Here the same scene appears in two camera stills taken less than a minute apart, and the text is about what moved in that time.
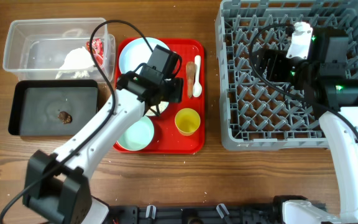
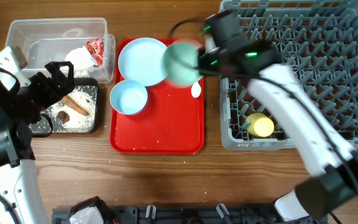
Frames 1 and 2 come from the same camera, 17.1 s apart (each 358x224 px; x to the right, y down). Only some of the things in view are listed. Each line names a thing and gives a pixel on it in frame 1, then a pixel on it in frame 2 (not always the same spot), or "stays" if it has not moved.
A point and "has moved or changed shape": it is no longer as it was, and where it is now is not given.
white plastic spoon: (197, 88) stays
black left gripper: (176, 92) -> (54, 94)
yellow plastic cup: (187, 121) -> (260, 125)
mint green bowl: (137, 135) -> (182, 60)
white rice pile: (161, 106) -> (86, 96)
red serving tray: (181, 129) stays
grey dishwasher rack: (261, 114) stays
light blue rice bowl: (162, 106) has moved or changed shape
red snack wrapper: (97, 50) stays
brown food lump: (65, 117) stays
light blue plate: (138, 51) stays
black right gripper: (277, 58) -> (204, 66)
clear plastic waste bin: (74, 49) stays
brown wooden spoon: (190, 67) -> (68, 100)
